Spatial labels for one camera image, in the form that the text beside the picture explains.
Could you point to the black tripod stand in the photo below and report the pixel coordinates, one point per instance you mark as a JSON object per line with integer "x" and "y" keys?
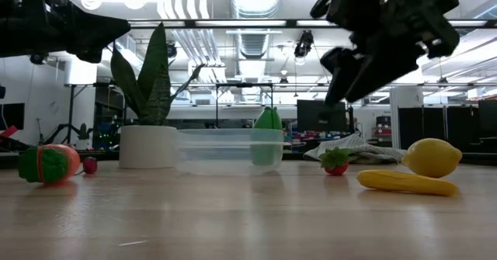
{"x": 70, "y": 112}

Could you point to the small background potted plant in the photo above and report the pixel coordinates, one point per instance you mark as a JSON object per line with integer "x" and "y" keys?
{"x": 83, "y": 136}

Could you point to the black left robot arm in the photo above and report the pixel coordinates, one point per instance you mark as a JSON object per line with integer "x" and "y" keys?
{"x": 19, "y": 27}

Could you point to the yellow toy banana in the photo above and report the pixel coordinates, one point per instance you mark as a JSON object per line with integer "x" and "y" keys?
{"x": 404, "y": 181}

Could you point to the green snake plant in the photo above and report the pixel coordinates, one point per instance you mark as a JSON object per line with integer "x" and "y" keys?
{"x": 153, "y": 81}

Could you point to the red toy strawberry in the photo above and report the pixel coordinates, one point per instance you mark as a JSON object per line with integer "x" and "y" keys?
{"x": 336, "y": 165}

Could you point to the green toy bell pepper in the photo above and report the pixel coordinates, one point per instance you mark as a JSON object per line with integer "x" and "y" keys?
{"x": 268, "y": 118}

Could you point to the clear plastic tupperware container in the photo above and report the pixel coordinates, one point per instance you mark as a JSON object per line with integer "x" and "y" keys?
{"x": 217, "y": 155}

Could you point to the black partition panels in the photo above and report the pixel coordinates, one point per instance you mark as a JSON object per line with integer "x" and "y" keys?
{"x": 435, "y": 128}

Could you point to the black aluminium table frame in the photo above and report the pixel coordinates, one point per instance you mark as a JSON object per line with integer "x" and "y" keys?
{"x": 233, "y": 23}

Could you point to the hanging black camera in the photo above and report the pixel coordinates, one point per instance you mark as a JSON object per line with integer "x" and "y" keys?
{"x": 303, "y": 44}

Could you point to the grey dish cloth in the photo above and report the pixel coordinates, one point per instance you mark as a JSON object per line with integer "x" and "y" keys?
{"x": 369, "y": 149}

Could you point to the yellow toy lemon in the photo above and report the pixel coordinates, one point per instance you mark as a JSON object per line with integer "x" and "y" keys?
{"x": 431, "y": 157}

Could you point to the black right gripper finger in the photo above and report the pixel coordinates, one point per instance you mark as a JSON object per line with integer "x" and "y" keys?
{"x": 339, "y": 73}
{"x": 380, "y": 70}

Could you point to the black computer monitor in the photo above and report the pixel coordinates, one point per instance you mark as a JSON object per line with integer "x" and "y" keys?
{"x": 320, "y": 116}

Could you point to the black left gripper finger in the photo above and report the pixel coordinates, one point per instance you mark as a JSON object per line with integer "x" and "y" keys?
{"x": 101, "y": 21}
{"x": 110, "y": 34}

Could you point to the white plant pot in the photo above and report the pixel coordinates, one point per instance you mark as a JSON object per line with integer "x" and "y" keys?
{"x": 147, "y": 147}

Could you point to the orange and green toy carrot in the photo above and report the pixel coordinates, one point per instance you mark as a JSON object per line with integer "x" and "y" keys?
{"x": 48, "y": 165}

